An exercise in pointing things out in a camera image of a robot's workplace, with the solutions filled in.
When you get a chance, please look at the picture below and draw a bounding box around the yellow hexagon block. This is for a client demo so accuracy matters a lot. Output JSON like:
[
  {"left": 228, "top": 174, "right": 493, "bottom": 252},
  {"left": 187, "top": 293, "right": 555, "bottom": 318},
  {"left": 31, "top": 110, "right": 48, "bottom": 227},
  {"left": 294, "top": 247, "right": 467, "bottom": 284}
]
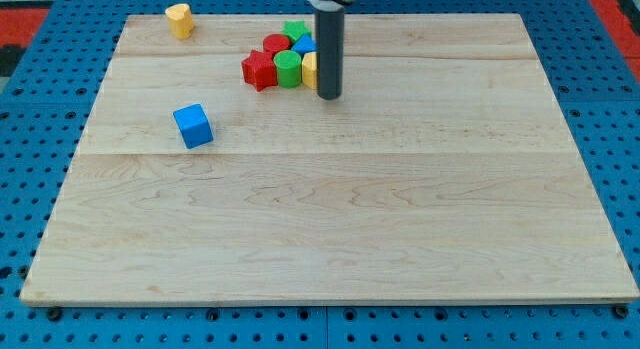
[{"left": 301, "top": 52, "right": 318, "bottom": 90}]

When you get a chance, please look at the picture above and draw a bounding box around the blue cube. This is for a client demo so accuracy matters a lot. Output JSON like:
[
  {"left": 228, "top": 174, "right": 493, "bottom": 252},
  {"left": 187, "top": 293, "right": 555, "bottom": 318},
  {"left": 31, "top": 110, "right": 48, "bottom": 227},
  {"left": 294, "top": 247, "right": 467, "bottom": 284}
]
[{"left": 173, "top": 103, "right": 214, "bottom": 149}]

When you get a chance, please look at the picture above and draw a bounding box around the green cylinder block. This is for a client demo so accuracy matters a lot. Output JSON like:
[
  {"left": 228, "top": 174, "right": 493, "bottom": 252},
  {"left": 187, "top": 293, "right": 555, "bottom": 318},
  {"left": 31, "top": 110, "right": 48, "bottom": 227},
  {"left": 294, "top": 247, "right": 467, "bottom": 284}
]
[{"left": 273, "top": 50, "right": 302, "bottom": 88}]

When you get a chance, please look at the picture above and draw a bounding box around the red star block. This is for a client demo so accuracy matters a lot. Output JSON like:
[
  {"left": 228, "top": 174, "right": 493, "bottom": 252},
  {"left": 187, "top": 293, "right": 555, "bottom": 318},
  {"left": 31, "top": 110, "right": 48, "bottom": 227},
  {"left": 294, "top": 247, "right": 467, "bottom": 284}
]
[{"left": 241, "top": 50, "right": 278, "bottom": 92}]

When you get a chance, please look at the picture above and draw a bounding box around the light wooden board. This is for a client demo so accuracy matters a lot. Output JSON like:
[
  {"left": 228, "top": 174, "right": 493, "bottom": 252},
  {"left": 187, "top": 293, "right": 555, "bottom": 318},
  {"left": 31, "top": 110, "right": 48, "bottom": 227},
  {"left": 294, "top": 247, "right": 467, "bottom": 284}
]
[{"left": 21, "top": 14, "right": 639, "bottom": 307}]

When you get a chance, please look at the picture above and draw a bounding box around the blue triangle block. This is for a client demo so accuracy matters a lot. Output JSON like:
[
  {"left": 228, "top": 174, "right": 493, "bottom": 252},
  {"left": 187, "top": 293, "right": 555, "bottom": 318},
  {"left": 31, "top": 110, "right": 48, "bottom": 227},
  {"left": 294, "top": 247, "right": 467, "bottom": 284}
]
[{"left": 291, "top": 35, "right": 316, "bottom": 57}]

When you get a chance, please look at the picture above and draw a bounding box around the red cylinder block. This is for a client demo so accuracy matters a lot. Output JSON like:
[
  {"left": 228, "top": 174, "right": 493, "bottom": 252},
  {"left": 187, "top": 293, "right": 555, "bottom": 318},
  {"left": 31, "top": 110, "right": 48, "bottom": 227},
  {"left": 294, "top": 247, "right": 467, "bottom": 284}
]
[{"left": 262, "top": 33, "right": 291, "bottom": 58}]

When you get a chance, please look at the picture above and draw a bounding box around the green star block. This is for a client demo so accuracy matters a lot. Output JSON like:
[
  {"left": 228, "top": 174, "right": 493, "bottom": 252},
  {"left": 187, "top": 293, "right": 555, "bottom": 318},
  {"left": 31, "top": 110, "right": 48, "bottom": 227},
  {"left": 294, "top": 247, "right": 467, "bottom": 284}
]
[{"left": 280, "top": 20, "right": 311, "bottom": 44}]

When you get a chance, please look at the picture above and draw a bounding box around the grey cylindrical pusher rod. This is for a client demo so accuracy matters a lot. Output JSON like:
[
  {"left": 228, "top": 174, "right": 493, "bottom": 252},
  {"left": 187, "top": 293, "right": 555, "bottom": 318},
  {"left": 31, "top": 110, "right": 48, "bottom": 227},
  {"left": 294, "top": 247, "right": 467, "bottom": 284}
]
[{"left": 314, "top": 0, "right": 345, "bottom": 100}]

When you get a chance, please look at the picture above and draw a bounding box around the yellow heart block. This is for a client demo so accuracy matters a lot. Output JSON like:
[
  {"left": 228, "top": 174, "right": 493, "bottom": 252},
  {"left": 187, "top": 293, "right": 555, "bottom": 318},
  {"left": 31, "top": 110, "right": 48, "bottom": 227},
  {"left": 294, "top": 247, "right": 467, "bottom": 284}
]
[{"left": 165, "top": 3, "right": 195, "bottom": 39}]

